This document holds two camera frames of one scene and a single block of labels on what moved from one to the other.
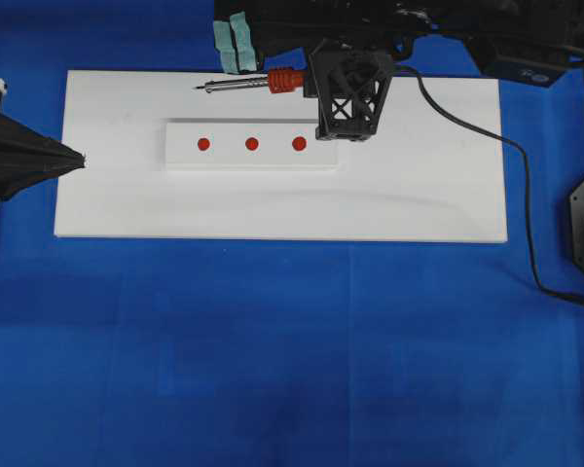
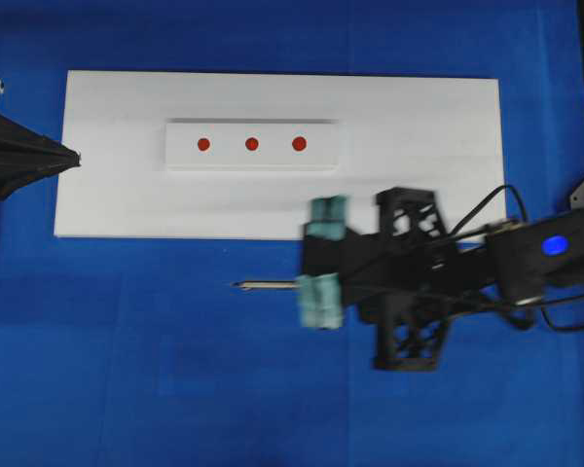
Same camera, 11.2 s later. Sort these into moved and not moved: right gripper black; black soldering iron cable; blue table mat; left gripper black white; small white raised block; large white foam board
Moved: right gripper black; black soldering iron cable
Not moved: large white foam board; left gripper black white; blue table mat; small white raised block
